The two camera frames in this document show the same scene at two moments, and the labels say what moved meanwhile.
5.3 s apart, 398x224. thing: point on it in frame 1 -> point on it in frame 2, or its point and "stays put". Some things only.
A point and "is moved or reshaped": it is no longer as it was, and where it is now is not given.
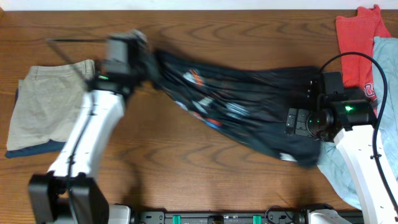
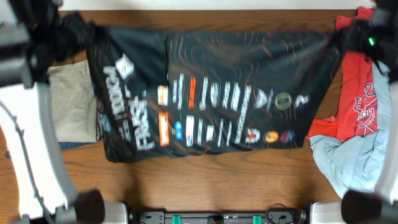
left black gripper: x=146 y=58 -> x=73 y=24
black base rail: x=185 y=217 stays put
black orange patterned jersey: x=247 y=105 is moved or reshaped
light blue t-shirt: x=329 y=161 stays put
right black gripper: x=300 y=129 -> x=357 y=33
